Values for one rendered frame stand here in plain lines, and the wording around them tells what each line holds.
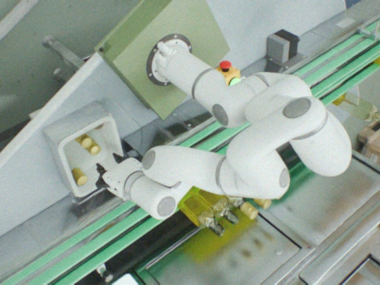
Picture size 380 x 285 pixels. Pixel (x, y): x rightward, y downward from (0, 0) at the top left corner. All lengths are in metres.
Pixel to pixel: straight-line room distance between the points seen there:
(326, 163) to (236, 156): 0.17
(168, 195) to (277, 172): 0.29
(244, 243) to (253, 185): 0.65
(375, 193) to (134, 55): 0.99
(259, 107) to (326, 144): 0.21
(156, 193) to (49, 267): 0.44
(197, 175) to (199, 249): 0.57
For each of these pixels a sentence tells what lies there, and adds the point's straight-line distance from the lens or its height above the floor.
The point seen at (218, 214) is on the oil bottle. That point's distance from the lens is 1.39.
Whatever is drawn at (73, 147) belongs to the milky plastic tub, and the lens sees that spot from 1.32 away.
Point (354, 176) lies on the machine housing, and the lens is 1.76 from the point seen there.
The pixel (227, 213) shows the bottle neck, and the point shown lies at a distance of 1.38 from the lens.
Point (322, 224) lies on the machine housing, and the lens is 1.60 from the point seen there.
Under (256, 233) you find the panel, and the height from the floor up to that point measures 1.16.
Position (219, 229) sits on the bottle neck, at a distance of 1.34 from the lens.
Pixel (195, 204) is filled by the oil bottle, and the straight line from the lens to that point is 1.38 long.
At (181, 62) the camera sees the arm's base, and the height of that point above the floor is 0.92.
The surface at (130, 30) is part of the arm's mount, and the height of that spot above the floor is 0.80.
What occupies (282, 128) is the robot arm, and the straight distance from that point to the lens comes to 0.80.
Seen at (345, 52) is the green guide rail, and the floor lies 0.94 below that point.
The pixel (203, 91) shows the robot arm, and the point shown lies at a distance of 1.11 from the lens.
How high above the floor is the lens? 1.72
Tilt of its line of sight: 36 degrees down
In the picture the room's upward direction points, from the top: 128 degrees clockwise
